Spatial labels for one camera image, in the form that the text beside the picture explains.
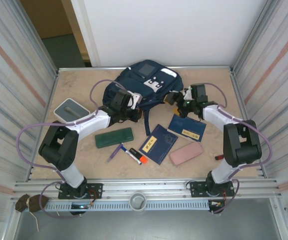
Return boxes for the plain blue notebook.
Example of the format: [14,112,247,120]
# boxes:
[168,114,207,143]

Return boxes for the navy blue backpack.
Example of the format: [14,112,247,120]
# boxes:
[102,59,184,137]

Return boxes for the green pencil case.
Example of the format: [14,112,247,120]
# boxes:
[94,127,135,149]

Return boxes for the blue notebook with drawing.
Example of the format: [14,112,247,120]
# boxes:
[138,124,179,166]

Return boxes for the orange black highlighter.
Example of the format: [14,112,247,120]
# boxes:
[128,148,148,165]

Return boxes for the blue white marker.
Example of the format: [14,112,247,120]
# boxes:
[122,146,142,166]

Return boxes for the purple pen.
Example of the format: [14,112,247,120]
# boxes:
[108,142,124,162]

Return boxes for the pink pencil case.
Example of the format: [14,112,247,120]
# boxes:
[169,141,204,167]

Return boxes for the grey white box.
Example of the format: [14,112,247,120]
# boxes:
[53,98,90,124]

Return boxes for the grey round cup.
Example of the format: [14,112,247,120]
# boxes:
[129,191,147,213]

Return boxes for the small circuit board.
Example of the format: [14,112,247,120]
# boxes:
[70,203,91,210]

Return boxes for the brown wooden door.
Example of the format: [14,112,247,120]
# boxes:
[20,0,75,40]

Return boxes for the brown cloth bundle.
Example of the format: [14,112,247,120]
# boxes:
[15,193,50,213]

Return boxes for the aluminium frame rail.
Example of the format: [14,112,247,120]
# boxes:
[13,177,282,200]

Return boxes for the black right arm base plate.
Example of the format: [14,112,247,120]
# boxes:
[190,180,235,198]

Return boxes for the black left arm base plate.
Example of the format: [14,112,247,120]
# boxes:
[57,183,103,200]

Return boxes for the slotted grey cable duct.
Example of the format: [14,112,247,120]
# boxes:
[43,199,211,212]

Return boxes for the beige string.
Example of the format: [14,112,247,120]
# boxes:
[29,211,40,232]

